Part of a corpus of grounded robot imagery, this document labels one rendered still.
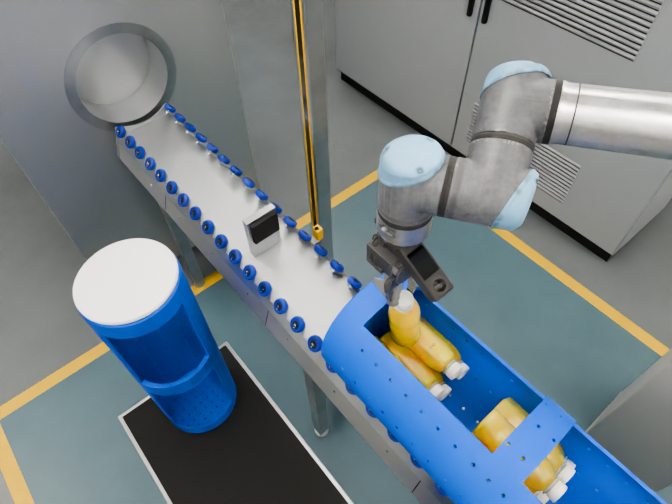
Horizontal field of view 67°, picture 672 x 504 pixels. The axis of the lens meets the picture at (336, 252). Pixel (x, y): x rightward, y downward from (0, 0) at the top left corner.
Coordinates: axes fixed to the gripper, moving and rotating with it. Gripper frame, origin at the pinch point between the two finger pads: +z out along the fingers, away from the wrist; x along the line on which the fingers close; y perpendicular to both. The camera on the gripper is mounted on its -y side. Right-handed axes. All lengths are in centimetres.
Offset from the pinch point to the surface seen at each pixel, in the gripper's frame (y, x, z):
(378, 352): -2.0, 8.3, 9.5
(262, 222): 53, 1, 22
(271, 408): 43, 21, 115
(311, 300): 31.3, 1.9, 37.2
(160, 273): 59, 31, 26
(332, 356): 6.5, 13.8, 17.3
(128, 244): 74, 33, 25
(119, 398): 96, 68, 128
